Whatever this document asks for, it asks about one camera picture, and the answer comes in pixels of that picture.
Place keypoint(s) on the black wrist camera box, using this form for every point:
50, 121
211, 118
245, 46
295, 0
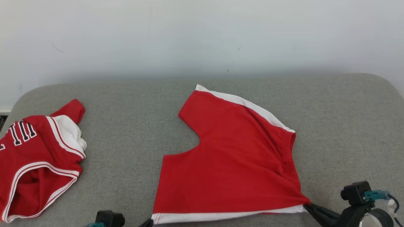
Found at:
353, 192
109, 219

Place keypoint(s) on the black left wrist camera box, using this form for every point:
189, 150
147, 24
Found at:
109, 219

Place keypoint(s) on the red shorts white trim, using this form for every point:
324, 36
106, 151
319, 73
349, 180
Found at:
233, 164

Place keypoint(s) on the teal left camera connector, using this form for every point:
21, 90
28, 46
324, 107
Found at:
94, 224

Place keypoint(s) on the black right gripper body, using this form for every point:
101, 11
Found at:
352, 217

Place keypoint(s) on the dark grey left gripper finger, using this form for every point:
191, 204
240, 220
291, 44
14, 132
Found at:
147, 223

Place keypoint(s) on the teal camera connector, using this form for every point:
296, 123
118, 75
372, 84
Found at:
375, 195
94, 224

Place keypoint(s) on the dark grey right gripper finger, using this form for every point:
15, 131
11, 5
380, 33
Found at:
325, 213
325, 223

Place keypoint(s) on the red basketball jersey white sleeves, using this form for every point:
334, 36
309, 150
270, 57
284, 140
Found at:
34, 157

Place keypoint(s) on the white wall baseboard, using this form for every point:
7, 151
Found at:
4, 111

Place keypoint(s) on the teal right camera connector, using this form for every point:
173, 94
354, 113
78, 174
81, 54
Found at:
375, 195

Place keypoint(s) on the dark object beside sofa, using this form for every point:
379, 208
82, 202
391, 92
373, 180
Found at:
2, 122

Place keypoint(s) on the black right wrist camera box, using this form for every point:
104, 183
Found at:
353, 192

